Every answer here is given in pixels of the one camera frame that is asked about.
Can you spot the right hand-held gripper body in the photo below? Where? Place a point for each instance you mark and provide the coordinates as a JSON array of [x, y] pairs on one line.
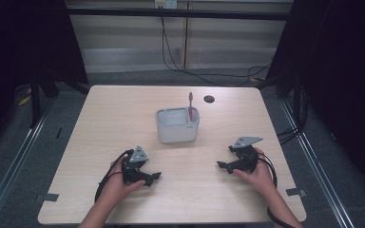
[[244, 153]]

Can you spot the dark round table grommet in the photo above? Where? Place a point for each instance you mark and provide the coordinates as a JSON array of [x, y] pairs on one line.
[[209, 98]]

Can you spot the pink and grey toothbrush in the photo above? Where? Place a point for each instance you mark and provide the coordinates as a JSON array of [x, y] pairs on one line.
[[190, 106]]

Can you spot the person's right hand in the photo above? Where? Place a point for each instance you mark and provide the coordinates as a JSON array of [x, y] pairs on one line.
[[259, 179]]

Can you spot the grey tape strip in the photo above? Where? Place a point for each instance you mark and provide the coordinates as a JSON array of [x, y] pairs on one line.
[[296, 192]]

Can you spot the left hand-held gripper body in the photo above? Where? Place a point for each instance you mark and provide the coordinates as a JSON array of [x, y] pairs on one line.
[[134, 166]]

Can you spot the person's left hand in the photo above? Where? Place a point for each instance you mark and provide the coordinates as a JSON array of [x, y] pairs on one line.
[[117, 186]]

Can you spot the black curtain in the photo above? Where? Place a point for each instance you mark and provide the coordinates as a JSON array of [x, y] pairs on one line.
[[22, 47], [342, 79]]

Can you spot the white wall socket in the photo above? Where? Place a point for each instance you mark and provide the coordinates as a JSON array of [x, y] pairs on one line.
[[166, 3]]

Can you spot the black horizontal metal bar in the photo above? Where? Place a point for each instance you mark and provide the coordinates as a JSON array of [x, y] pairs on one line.
[[177, 14]]

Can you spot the grey toothbrush holder box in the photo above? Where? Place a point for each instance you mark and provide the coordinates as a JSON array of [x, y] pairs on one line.
[[177, 128]]

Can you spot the metal floor rail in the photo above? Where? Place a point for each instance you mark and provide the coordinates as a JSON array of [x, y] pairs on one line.
[[15, 164], [316, 167]]

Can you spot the yellow floor object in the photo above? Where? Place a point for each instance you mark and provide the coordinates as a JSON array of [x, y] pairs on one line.
[[24, 98]]

